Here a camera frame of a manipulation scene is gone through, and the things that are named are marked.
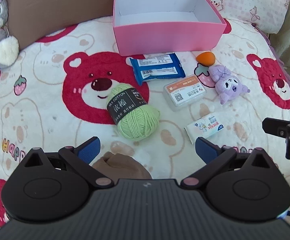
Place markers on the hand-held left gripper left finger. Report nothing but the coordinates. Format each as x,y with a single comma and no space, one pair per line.
90,151

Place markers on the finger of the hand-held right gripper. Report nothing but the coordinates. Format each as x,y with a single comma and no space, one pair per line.
272,126

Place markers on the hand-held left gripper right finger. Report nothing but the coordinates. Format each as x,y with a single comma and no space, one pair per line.
204,151

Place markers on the white tissue packet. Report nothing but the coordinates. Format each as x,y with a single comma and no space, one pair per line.
202,128

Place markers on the green yarn ball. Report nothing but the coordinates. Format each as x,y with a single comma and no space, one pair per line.
135,121

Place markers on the purple plush toy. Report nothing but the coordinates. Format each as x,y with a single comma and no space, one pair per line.
228,83

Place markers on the clear plastic case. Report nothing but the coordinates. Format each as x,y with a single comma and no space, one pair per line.
184,92

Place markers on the blue wet wipes packet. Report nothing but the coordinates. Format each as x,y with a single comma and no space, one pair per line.
157,67

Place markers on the pink cardboard box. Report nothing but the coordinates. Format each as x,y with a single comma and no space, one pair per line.
160,37

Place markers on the brown cloth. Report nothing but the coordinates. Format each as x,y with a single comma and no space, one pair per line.
120,167

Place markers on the bear printed blanket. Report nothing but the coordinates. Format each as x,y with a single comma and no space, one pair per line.
47,105

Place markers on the orange makeup sponge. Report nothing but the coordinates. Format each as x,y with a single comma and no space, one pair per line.
204,58

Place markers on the pink checked pillow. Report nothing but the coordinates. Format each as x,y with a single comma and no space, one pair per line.
247,2

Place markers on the brown pillow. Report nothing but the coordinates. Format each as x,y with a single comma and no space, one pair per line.
60,5

